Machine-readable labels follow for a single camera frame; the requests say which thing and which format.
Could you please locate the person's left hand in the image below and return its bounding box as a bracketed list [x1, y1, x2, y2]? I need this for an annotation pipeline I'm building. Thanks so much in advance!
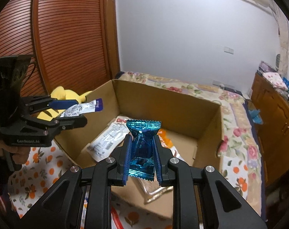
[0, 139, 31, 170]

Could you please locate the orange snack packet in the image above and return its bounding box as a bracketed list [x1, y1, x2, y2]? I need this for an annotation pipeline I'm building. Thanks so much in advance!
[157, 129, 190, 165]

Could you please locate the orange fruit print blanket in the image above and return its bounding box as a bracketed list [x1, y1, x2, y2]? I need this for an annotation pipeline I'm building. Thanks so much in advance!
[0, 134, 251, 229]

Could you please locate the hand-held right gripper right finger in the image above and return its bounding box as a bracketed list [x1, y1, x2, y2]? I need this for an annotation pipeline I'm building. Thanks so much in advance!
[152, 135, 267, 229]

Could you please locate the white barcode snack pouch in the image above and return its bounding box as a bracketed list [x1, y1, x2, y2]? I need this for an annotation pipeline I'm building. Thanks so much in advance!
[87, 117, 131, 162]

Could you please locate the teal cloth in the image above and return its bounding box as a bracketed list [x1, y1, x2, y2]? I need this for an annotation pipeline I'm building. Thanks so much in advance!
[250, 110, 264, 124]

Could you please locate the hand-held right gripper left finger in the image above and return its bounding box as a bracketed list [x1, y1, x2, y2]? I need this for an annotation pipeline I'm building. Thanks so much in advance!
[33, 134, 133, 229]

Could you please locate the teal foil snack packet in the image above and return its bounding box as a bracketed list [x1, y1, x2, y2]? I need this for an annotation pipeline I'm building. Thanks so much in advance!
[126, 119, 162, 180]

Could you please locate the silver packet with purple end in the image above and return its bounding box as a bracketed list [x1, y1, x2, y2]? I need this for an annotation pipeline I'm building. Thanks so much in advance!
[61, 98, 104, 118]

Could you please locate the purple floral bag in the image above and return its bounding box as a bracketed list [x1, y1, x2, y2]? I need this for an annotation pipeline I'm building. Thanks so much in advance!
[258, 61, 277, 73]

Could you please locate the yellow plush toy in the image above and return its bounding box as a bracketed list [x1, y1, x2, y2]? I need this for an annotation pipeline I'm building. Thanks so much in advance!
[37, 86, 92, 120]

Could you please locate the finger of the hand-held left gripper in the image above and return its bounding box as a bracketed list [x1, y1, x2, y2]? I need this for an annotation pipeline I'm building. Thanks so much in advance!
[20, 115, 88, 137]
[21, 95, 78, 115]

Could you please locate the pale patterned curtain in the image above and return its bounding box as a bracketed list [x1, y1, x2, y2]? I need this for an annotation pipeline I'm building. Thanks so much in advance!
[270, 5, 289, 77]

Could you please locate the wooden sideboard cabinet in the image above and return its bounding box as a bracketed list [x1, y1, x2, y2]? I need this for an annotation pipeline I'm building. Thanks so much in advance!
[251, 72, 289, 186]

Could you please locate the clear pack of brown cake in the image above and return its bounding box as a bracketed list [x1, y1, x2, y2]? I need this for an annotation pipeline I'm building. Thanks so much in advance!
[137, 178, 175, 204]

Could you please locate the folded spotted cloth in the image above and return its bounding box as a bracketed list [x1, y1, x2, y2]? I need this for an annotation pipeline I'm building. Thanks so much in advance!
[263, 72, 288, 90]

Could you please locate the brown cardboard box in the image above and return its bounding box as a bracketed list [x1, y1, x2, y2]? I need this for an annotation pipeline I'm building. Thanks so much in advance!
[54, 79, 224, 220]

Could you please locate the brown slatted wooden wardrobe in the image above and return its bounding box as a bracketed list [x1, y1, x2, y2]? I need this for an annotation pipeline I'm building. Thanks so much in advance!
[0, 0, 122, 134]

